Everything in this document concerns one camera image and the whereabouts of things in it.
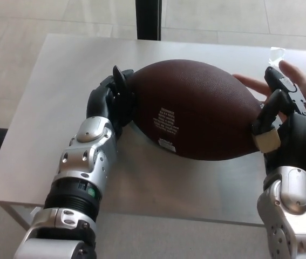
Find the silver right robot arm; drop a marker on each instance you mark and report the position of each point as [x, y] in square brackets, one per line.
[290, 215]

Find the clear tape piece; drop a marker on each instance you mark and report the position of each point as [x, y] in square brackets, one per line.
[277, 55]

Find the black vertical window post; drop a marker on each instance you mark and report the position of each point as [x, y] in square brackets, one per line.
[148, 19]

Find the white metal table leg frame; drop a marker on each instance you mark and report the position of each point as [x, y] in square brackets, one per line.
[20, 215]

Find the brown leather american football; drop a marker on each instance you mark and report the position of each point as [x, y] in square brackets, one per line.
[196, 113]

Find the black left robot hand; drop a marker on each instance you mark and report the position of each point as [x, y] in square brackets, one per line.
[98, 102]

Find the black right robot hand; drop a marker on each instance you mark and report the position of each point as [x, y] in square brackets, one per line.
[295, 143]

